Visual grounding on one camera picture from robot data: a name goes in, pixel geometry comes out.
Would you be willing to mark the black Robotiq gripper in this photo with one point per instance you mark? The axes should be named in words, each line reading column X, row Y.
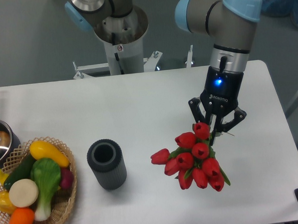
column 219, row 98

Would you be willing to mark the red tulip bouquet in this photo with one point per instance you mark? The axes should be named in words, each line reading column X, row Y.
column 194, row 160

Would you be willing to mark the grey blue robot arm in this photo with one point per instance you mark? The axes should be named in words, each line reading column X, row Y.
column 232, row 23

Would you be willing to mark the dark grey ribbed vase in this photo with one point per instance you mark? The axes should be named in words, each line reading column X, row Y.
column 105, row 159

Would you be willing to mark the purple red radish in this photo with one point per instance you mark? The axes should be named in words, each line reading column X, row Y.
column 67, row 178

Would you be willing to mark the yellow squash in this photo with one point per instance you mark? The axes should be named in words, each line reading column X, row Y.
column 42, row 149

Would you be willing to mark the green bok choy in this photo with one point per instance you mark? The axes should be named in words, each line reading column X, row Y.
column 47, row 175

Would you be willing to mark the woven wicker basket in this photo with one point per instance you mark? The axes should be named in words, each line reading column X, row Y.
column 64, row 200

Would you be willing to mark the dark green cucumber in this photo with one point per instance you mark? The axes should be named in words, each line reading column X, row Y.
column 22, row 171

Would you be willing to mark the beige round disc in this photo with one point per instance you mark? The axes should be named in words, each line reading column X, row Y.
column 23, row 193

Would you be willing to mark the yellow banana tip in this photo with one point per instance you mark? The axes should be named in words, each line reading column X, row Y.
column 3, row 177

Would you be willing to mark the orange fruit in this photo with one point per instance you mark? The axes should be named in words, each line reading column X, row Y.
column 22, row 216

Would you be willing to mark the yellow bell pepper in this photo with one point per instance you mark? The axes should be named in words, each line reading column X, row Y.
column 5, row 203

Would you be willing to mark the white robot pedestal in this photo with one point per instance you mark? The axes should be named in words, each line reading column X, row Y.
column 122, row 39

